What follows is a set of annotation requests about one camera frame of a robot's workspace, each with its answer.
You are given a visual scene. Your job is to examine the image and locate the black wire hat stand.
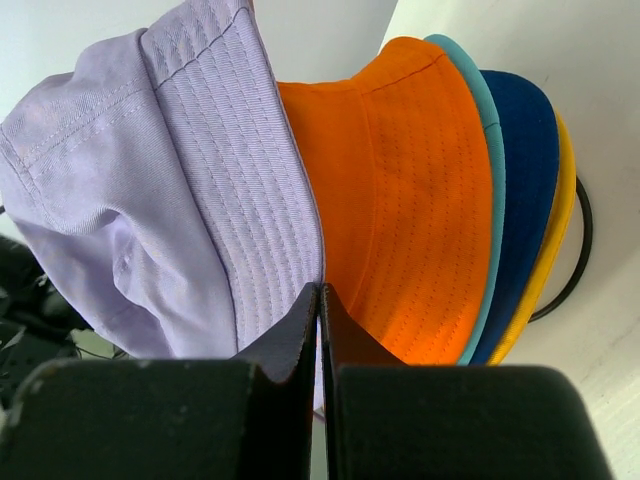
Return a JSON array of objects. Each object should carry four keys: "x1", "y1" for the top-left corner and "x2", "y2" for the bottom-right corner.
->
[{"x1": 527, "y1": 174, "x2": 594, "y2": 322}]

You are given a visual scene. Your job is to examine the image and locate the teal bucket hat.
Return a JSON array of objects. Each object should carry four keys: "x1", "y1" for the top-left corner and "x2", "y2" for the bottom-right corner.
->
[{"x1": 424, "y1": 34, "x2": 506, "y2": 366}]

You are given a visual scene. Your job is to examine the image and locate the orange bucket hat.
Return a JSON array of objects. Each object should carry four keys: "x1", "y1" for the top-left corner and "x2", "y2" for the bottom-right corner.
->
[{"x1": 279, "y1": 37, "x2": 492, "y2": 365}]

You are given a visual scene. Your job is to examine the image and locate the lavender bucket hat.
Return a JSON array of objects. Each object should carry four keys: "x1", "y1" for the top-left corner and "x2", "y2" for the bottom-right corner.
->
[{"x1": 1, "y1": 1, "x2": 324, "y2": 360}]

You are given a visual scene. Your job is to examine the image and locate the dark blue bucket hat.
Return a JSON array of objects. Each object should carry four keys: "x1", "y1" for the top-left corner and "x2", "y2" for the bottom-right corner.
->
[{"x1": 470, "y1": 70, "x2": 559, "y2": 365}]

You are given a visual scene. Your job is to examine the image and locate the yellow bucket hat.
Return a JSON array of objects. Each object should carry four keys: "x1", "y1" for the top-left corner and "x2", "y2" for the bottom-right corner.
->
[{"x1": 487, "y1": 111, "x2": 577, "y2": 365}]

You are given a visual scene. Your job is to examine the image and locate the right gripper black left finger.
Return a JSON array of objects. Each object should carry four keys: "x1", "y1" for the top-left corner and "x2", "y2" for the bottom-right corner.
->
[{"x1": 1, "y1": 284, "x2": 319, "y2": 479}]

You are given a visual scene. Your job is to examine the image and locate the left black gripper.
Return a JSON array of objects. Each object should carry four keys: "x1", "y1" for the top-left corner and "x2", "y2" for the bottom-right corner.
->
[{"x1": 0, "y1": 204, "x2": 131, "y2": 416}]

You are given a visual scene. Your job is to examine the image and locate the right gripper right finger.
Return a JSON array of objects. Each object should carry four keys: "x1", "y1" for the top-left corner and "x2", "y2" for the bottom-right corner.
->
[{"x1": 319, "y1": 285, "x2": 612, "y2": 479}]

